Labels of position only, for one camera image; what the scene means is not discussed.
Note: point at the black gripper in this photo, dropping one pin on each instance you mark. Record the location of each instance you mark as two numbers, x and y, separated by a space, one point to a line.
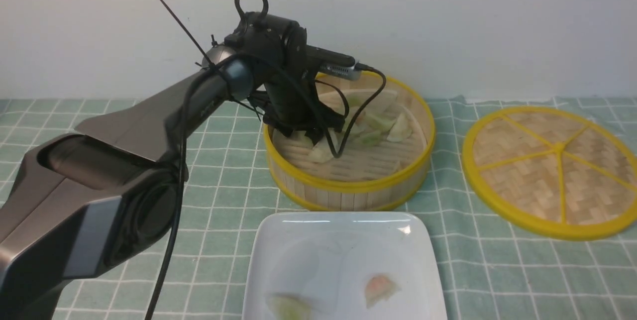
275 47

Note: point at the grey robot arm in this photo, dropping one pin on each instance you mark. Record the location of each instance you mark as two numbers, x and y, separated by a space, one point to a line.
85 202

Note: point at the white square plate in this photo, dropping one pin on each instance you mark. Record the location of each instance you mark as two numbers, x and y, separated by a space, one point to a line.
327 258

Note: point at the green dumpling on plate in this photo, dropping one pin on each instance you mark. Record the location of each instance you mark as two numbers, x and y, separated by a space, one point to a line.
289 307

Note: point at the pink dumpling on plate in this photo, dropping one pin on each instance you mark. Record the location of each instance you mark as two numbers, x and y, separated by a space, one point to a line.
380 287

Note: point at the green dumpling left in steamer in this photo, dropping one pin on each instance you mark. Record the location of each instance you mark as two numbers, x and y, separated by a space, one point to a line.
302 138

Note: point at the green dumpling in steamer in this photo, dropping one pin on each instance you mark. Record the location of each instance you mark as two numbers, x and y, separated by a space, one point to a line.
302 138
355 100

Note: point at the pale dumpling front in steamer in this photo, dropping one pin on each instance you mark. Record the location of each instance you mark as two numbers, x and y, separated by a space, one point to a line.
321 152

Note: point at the pale dumpling in steamer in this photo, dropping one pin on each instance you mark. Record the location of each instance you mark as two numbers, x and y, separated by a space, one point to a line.
321 152
400 130

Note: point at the green dumpling back in steamer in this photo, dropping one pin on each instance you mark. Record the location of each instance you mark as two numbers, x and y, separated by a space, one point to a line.
355 100

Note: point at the green dumpling front right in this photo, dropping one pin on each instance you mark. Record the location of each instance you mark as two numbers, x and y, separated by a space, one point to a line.
369 138

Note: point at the round bamboo steamer basket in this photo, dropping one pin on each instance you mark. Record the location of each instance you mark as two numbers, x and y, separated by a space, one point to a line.
318 194

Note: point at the pale dumpling right in steamer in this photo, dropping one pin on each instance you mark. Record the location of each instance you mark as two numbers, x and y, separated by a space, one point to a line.
400 130

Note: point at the green checkered tablecloth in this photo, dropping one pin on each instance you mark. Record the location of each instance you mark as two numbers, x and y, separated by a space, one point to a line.
489 268

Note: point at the round bamboo steamer lid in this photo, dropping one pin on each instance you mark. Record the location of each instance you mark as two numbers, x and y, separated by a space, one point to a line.
552 172

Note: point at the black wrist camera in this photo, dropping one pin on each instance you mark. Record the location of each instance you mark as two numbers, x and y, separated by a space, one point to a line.
331 63

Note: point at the black cable tie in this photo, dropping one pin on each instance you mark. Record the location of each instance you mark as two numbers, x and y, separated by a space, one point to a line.
204 54

